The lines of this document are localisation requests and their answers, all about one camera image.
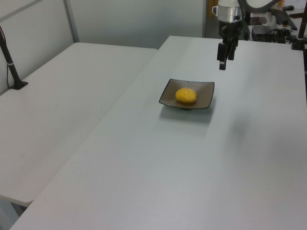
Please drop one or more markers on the brown square ceramic plate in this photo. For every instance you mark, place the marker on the brown square ceramic plate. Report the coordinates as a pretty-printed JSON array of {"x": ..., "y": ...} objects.
[{"x": 204, "y": 95}]

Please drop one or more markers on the black power strip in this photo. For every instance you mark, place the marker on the black power strip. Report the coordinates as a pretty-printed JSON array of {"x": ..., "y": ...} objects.
[{"x": 266, "y": 37}]

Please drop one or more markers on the black pole stand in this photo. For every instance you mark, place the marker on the black pole stand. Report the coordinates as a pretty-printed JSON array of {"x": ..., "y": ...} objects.
[{"x": 13, "y": 72}]

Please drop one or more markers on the black keyboard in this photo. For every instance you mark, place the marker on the black keyboard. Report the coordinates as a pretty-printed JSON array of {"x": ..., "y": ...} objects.
[{"x": 281, "y": 17}]

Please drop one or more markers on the yellow potato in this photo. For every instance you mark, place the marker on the yellow potato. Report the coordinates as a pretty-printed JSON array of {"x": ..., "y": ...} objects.
[{"x": 186, "y": 95}]

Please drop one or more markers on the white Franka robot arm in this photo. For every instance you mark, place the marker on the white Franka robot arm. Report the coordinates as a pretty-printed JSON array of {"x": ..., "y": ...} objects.
[{"x": 229, "y": 12}]

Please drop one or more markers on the black computer mouse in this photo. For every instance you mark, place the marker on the black computer mouse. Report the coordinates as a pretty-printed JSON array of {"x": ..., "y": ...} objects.
[{"x": 288, "y": 7}]

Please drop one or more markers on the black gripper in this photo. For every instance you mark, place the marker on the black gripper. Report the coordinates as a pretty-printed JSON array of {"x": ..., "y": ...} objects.
[{"x": 230, "y": 30}]

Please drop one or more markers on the orange object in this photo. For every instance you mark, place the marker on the orange object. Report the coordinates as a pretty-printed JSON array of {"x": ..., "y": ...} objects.
[{"x": 280, "y": 2}]

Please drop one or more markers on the black clamp stand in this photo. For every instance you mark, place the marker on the black clamp stand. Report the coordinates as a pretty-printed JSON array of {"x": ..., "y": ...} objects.
[{"x": 298, "y": 44}]

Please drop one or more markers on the grey partition post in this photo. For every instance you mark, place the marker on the grey partition post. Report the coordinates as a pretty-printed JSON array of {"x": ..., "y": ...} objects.
[{"x": 72, "y": 21}]

